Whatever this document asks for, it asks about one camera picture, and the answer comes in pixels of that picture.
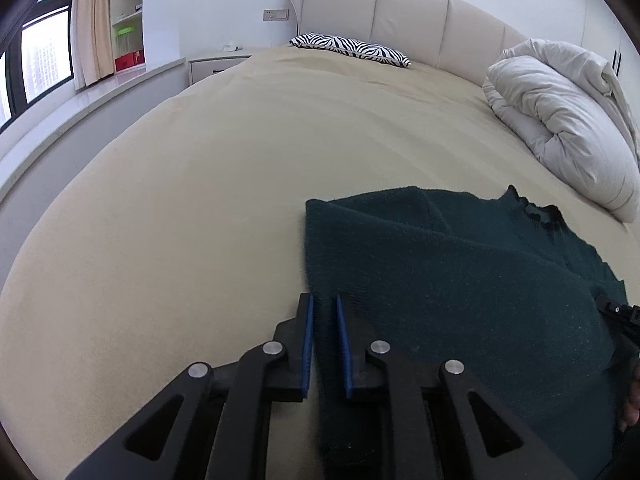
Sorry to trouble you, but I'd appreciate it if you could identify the white wardrobe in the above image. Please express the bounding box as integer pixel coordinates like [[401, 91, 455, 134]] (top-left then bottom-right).
[[580, 0, 640, 111]]

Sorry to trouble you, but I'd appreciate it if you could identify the white folded duvet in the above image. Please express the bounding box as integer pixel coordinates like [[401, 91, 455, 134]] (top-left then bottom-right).
[[482, 38, 640, 224]]

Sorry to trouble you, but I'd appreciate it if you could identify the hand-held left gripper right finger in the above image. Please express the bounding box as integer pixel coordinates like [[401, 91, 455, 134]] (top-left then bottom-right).
[[335, 294, 581, 480]]

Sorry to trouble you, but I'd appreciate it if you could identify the white window ledge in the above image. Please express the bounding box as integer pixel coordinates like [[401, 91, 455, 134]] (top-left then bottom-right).
[[0, 57, 188, 276]]

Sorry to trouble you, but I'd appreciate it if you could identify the white nightstand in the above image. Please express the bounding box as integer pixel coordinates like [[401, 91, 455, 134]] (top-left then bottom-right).
[[189, 54, 253, 86]]

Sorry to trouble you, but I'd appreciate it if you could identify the beige curtain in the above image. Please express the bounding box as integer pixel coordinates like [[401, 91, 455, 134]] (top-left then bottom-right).
[[70, 0, 116, 87]]

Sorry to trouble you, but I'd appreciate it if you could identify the bed with beige sheet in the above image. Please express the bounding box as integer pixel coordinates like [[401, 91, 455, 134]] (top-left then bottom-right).
[[0, 42, 640, 480]]

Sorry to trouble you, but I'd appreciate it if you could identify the green plastic container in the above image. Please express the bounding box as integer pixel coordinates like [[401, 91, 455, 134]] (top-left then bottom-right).
[[116, 26, 137, 56]]

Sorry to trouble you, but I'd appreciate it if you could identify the red box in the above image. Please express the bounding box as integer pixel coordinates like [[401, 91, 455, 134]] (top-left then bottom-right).
[[114, 51, 145, 73]]

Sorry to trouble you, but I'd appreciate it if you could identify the zebra print pillow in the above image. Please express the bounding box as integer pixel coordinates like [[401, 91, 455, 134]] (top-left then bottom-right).
[[289, 32, 412, 68]]

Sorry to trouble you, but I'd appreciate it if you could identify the person's right hand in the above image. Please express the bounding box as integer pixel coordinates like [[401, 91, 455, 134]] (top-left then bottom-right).
[[617, 365, 640, 433]]

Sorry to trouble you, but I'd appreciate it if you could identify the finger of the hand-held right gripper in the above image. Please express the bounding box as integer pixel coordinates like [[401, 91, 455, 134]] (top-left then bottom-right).
[[595, 293, 640, 346]]

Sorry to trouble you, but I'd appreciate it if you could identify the cream padded headboard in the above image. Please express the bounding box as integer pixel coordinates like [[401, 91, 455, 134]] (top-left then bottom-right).
[[287, 0, 531, 86]]

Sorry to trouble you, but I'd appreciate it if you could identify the black framed window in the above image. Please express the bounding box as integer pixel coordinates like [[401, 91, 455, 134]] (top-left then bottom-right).
[[0, 0, 78, 133]]

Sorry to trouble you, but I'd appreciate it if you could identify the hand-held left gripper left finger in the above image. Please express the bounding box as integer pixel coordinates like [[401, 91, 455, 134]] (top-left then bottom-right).
[[65, 293, 316, 480]]

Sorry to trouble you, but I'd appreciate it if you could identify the dark green sweater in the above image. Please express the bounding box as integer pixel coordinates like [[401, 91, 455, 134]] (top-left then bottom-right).
[[305, 185, 628, 480]]

